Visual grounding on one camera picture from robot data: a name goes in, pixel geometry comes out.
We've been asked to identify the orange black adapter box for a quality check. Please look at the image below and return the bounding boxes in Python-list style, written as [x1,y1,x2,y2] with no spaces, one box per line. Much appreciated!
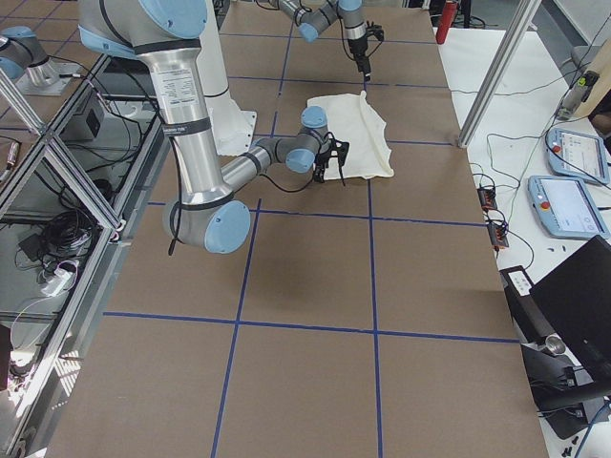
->
[487,221,509,251]
[477,187,497,211]

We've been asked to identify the white power strip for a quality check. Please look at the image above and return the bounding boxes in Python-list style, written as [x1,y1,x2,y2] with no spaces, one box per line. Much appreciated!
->
[41,267,75,297]

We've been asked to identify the aluminium frame post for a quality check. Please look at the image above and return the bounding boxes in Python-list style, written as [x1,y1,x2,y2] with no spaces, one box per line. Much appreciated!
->
[457,0,541,148]

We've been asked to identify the upper orange black adapter box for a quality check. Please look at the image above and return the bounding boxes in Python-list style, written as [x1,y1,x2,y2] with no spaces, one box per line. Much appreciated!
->
[477,187,497,211]

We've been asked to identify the upper blue teach pendant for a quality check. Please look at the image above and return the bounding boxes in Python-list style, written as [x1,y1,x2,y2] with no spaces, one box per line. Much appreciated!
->
[545,128,610,185]

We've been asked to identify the lower orange black adapter box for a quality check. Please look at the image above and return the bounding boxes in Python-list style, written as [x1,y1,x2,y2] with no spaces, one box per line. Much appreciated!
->
[487,221,509,251]

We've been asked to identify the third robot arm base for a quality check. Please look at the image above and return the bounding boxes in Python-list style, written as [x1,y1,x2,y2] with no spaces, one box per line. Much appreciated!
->
[1,26,49,80]

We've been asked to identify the black laptop computer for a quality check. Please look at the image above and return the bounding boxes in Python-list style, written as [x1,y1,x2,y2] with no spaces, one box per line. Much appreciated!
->
[531,236,610,381]

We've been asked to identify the black monitor stand base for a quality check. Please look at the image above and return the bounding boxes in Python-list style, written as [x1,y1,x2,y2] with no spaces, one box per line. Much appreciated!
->
[520,345,610,439]

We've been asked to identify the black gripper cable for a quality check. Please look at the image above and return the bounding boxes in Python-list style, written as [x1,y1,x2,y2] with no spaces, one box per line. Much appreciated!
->
[260,137,348,194]

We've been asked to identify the aluminium frame rack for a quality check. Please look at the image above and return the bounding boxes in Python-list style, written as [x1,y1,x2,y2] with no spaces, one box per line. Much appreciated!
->
[1,46,167,457]

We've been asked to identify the lower blue teach pendant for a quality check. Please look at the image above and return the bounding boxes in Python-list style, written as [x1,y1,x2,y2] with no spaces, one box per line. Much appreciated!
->
[527,176,610,239]

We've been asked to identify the blue teach pendant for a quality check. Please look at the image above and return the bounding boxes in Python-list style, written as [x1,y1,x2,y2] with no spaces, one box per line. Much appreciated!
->
[527,176,610,239]
[545,128,610,185]

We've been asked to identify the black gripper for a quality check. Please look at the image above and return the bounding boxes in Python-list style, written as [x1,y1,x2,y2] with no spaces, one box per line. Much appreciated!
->
[347,21,385,81]
[312,135,349,183]

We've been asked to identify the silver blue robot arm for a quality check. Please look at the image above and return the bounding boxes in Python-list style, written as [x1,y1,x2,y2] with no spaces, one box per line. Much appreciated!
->
[267,0,385,83]
[78,1,349,254]

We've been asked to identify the red cylinder tube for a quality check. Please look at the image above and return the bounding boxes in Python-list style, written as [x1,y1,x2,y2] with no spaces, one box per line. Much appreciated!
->
[435,1,457,45]

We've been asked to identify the grey control box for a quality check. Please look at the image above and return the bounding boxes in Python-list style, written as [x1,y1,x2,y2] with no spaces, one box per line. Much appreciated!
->
[60,92,104,141]

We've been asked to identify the cream long-sleeve cat shirt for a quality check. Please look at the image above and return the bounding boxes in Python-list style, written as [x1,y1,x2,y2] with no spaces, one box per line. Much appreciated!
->
[307,91,394,179]

